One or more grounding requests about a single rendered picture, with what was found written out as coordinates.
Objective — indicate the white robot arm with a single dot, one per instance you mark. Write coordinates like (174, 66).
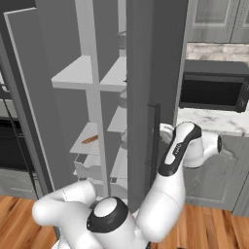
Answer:
(163, 197)

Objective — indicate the brown frozen fish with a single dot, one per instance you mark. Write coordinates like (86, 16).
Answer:
(89, 140)

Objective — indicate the white freezer drawers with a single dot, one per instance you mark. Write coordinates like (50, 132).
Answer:
(87, 165)

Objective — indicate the grey fridge cabinet with shelves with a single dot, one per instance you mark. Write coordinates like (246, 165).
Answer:
(74, 74)

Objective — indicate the grey fridge door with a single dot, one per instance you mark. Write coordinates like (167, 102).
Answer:
(152, 48)

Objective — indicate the grey freezer door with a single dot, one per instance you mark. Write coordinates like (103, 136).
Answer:
(26, 84)

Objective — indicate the grey jar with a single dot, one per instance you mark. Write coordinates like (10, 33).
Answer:
(122, 39)

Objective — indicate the black microwave oven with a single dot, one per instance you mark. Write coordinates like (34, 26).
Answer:
(210, 90)

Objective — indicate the grey base cupboards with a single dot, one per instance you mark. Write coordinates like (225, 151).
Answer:
(220, 184)

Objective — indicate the black built-in oven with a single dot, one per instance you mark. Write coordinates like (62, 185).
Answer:
(11, 146)

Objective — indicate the grey wall cupboards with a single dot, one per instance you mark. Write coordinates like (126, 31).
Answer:
(214, 19)

